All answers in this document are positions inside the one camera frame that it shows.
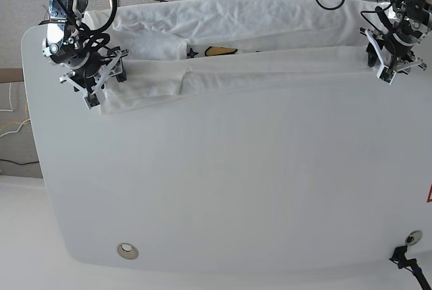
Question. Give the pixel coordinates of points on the gripper body right side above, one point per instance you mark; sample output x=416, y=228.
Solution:
x=95, y=71

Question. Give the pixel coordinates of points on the gripper body left side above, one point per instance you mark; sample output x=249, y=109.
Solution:
x=393, y=52

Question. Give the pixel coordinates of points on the white printed T-shirt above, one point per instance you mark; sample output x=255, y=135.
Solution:
x=187, y=48

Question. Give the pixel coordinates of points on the red warning sticker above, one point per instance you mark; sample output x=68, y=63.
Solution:
x=429, y=197

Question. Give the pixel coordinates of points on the silver table grommet left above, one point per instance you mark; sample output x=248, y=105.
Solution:
x=127, y=251

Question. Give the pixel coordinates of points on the silver table grommet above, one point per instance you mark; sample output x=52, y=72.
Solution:
x=127, y=251
x=414, y=237

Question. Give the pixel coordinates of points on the silver table grommet right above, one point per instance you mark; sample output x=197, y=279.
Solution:
x=414, y=237

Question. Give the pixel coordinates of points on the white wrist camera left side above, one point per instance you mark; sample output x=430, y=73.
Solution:
x=386, y=74

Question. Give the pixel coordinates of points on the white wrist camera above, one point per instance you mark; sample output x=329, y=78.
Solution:
x=386, y=74
x=93, y=99

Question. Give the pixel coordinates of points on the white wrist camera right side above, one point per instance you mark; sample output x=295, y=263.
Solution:
x=93, y=99

